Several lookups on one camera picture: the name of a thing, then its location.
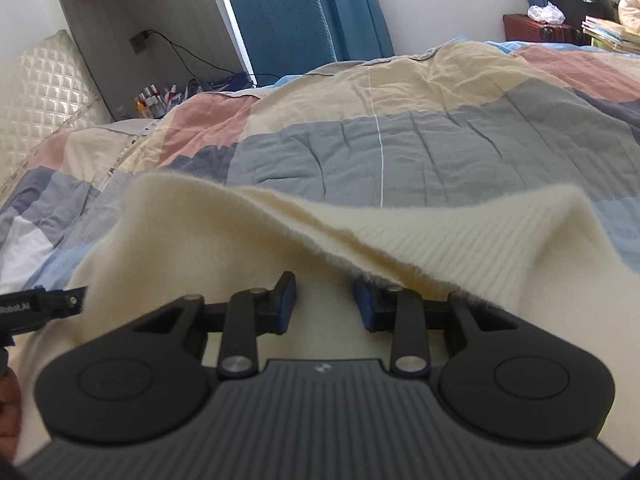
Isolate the white desk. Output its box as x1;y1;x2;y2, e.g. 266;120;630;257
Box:
47;0;251;122

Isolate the stack of books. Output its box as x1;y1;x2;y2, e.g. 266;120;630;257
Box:
581;15;640;54

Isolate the blue curtain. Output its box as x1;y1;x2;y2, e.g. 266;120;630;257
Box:
305;0;396;61

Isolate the clear plastic bag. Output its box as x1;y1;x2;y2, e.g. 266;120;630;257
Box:
527;2;567;24

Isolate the cream knit sweater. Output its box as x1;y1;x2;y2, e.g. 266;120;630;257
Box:
10;172;640;466

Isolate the group of small bottles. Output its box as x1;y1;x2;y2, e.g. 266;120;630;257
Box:
134;82;184;121

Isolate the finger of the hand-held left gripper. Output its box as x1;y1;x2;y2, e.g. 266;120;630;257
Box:
35;285;89;318

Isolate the black power cable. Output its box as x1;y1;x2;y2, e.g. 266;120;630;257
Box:
144;30;282;92

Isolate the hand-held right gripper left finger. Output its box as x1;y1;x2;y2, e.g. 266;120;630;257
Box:
132;271;298;380

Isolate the patchwork quilt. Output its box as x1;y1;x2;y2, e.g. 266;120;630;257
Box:
0;35;640;311

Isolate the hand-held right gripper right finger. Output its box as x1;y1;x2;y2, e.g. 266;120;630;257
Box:
352;280;518;378

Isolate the red suitcase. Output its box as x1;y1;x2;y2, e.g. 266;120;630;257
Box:
502;12;592;47

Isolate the blue chair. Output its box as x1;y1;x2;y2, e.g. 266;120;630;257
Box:
227;0;337;79

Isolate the white quilted headboard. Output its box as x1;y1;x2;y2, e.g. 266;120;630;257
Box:
0;30;114;187

